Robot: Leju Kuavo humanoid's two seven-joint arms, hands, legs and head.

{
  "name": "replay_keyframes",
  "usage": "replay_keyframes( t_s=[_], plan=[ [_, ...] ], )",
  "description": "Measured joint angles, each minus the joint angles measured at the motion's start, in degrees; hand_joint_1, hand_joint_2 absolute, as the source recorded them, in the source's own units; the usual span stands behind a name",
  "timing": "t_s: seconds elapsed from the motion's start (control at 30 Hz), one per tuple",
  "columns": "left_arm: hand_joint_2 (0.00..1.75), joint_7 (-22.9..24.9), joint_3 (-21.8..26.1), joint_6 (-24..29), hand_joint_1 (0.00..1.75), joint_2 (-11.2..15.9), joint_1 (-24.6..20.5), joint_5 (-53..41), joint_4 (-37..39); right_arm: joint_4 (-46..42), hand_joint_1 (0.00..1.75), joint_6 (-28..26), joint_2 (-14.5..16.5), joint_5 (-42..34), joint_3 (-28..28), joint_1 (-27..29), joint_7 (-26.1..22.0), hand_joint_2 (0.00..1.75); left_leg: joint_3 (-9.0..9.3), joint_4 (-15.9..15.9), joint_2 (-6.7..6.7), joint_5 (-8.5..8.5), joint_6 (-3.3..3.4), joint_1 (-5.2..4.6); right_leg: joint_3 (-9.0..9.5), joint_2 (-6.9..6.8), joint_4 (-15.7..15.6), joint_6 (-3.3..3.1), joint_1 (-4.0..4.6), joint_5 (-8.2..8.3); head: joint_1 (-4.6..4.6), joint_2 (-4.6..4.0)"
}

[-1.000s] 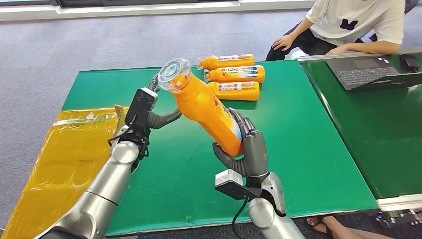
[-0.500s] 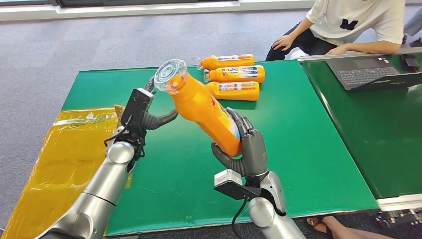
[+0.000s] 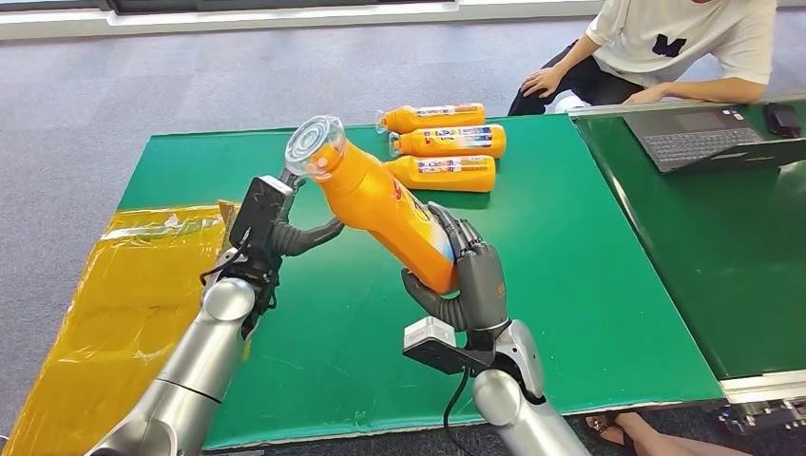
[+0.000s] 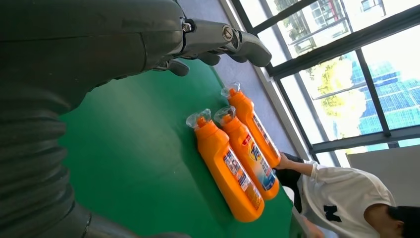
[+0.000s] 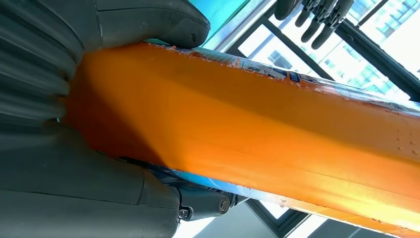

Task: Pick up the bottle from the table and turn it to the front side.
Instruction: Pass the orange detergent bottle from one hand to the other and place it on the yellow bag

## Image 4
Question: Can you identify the orange detergent bottle clear cap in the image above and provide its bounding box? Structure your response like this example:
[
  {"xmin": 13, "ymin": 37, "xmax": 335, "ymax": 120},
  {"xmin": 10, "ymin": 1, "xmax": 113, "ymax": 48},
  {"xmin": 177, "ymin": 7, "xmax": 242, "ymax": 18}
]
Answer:
[
  {"xmin": 221, "ymin": 82, "xmax": 281, "ymax": 169},
  {"xmin": 186, "ymin": 109, "xmax": 265, "ymax": 223}
]

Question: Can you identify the orange detergent bottle blue label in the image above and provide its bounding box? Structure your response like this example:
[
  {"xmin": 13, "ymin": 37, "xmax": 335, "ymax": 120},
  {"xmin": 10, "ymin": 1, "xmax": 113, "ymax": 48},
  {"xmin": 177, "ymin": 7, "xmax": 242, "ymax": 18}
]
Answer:
[{"xmin": 214, "ymin": 106, "xmax": 280, "ymax": 201}]

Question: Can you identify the dark window frame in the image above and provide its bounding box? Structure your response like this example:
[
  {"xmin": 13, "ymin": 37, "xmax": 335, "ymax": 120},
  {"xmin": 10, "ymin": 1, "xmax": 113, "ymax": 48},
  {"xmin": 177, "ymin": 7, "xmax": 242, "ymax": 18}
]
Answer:
[{"xmin": 229, "ymin": 0, "xmax": 420, "ymax": 167}]

